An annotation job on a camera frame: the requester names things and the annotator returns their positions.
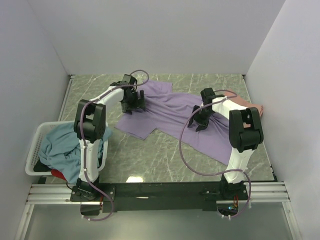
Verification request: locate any purple t shirt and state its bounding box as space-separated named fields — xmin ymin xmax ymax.
xmin=115 ymin=80 xmax=232 ymax=165

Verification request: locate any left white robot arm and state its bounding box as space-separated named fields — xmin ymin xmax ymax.
xmin=73 ymin=84 xmax=146 ymax=192

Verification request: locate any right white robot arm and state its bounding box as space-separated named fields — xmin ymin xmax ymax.
xmin=187 ymin=95 xmax=264 ymax=191

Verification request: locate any folded pink t shirt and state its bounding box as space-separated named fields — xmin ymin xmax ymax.
xmin=223 ymin=90 xmax=264 ymax=118

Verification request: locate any light blue t shirt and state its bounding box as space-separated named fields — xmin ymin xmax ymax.
xmin=39 ymin=122 xmax=113 ymax=185

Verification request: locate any red garment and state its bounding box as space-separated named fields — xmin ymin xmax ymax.
xmin=50 ymin=169 xmax=67 ymax=181

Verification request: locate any white laundry basket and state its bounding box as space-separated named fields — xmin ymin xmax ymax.
xmin=25 ymin=121 xmax=112 ymax=176

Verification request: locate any black garment in basket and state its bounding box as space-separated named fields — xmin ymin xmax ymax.
xmin=33 ymin=160 xmax=51 ymax=173

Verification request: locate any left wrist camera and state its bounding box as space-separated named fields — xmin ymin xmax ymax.
xmin=121 ymin=74 xmax=138 ymax=85

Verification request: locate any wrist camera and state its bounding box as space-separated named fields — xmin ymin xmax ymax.
xmin=200 ymin=87 xmax=217 ymax=105
xmin=121 ymin=74 xmax=138 ymax=85

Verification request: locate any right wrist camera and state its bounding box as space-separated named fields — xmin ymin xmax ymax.
xmin=200 ymin=87 xmax=217 ymax=105

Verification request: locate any aluminium rail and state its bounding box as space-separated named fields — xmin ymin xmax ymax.
xmin=26 ymin=182 xmax=291 ymax=205

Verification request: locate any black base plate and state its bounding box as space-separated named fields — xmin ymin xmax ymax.
xmin=70 ymin=181 xmax=249 ymax=213

